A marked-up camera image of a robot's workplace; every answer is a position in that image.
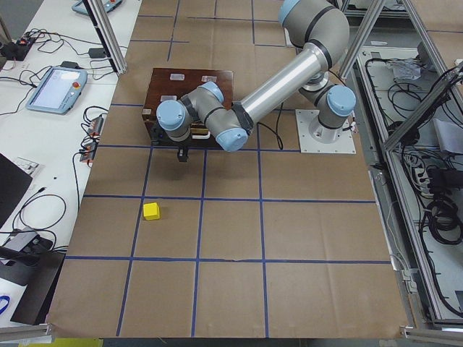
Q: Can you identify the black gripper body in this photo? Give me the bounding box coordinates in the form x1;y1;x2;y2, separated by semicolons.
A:
168;137;192;148

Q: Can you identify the dark wooden drawer box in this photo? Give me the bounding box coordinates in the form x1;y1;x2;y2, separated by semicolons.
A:
142;67;234;146

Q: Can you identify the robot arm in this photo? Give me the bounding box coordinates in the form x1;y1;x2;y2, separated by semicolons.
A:
156;1;356;154

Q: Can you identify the yellow block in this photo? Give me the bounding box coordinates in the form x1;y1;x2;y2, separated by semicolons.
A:
143;202;161;220

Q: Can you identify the brown paper table cover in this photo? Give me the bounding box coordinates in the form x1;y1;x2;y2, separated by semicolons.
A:
47;1;408;338

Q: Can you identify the black power adapter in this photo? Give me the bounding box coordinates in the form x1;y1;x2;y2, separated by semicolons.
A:
88;48;106;59

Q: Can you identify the teach pendant near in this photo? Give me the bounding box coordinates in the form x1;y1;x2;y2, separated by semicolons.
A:
26;67;88;115

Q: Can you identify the teach pendant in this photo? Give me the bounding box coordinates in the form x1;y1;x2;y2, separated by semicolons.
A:
26;67;88;115
71;0;126;16

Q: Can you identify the teach pendant far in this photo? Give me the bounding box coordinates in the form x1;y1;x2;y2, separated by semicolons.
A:
71;0;126;16

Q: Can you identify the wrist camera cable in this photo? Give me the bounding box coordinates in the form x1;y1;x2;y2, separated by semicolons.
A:
256;104;286;151

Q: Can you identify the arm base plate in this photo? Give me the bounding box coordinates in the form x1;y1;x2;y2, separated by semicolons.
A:
295;109;356;155

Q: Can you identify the aluminium frame post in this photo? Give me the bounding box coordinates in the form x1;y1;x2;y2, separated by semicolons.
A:
83;0;127;76

